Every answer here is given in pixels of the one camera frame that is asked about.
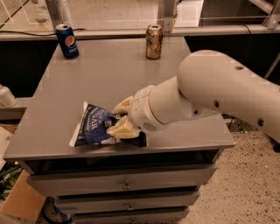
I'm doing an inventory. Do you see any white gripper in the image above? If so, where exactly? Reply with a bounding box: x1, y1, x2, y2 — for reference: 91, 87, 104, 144
107, 85, 166, 139

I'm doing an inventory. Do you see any blue Kettle chip bag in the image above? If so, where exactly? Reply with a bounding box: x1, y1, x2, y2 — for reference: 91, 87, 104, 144
69, 102, 146, 147

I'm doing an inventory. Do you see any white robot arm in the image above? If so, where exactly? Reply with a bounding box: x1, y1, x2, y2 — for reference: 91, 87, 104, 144
107, 50, 280, 142

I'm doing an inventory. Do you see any orange gold soda can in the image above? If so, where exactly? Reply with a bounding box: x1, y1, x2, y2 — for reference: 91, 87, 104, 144
145, 24, 163, 60

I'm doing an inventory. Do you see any blue Pepsi can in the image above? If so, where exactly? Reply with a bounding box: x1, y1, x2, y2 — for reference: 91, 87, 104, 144
56, 24, 79, 59

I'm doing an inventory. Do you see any grey drawer cabinet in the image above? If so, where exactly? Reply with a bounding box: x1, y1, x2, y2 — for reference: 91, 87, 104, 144
4, 38, 235, 224

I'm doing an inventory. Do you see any top grey drawer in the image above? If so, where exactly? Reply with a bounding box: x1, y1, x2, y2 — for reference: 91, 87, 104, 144
27, 164, 217, 197

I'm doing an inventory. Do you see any grey drawer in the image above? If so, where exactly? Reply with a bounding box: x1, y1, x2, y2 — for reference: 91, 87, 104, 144
73, 206, 189, 224
55, 191, 200, 214
27, 164, 217, 197

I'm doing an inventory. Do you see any middle grey drawer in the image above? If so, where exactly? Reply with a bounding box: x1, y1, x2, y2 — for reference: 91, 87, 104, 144
55, 191, 200, 214

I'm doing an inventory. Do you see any bottom grey drawer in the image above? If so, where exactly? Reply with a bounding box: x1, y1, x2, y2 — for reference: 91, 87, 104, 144
73, 206, 189, 224

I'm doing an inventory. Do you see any white cylinder object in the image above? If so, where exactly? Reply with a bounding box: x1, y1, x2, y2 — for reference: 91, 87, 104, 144
0, 85, 17, 108

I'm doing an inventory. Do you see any brown cardboard box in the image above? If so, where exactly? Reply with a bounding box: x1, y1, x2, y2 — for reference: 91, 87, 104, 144
0, 171, 46, 224

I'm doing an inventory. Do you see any black cable on rail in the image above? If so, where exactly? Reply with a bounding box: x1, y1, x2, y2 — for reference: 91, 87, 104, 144
0, 27, 87, 38

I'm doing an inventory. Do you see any grey metal rail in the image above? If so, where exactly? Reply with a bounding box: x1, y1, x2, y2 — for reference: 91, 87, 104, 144
0, 24, 280, 41

